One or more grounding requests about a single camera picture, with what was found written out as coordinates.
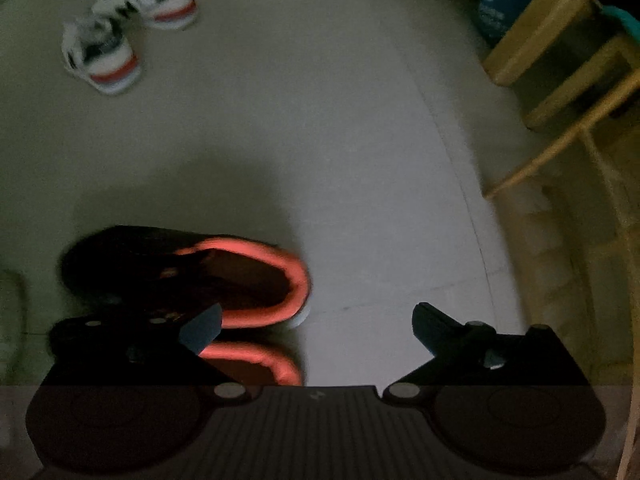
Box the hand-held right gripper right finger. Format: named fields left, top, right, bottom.
left=382, top=302, right=588, bottom=403

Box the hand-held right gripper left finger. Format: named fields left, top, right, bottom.
left=50, top=304, right=251, bottom=403

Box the black sneaker with orange collar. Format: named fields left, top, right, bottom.
left=59, top=225, right=313, bottom=331
left=200, top=341, right=306, bottom=387

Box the wooden shoe rack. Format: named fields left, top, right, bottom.
left=482, top=67, right=640, bottom=381

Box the white red and blue sneaker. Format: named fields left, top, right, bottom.
left=61, top=12, right=146, bottom=97
left=92, top=0, right=198, bottom=31

